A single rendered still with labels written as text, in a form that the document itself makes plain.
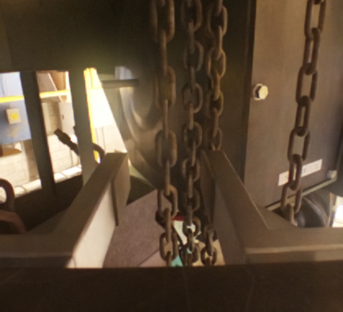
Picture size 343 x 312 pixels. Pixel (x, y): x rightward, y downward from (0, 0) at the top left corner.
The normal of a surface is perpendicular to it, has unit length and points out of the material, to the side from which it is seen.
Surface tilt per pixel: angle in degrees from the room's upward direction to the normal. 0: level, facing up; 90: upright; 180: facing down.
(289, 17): 90
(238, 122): 90
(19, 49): 90
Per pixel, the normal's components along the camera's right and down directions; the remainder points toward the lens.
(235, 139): -0.87, 0.17
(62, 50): 0.75, 0.18
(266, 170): 0.49, 0.25
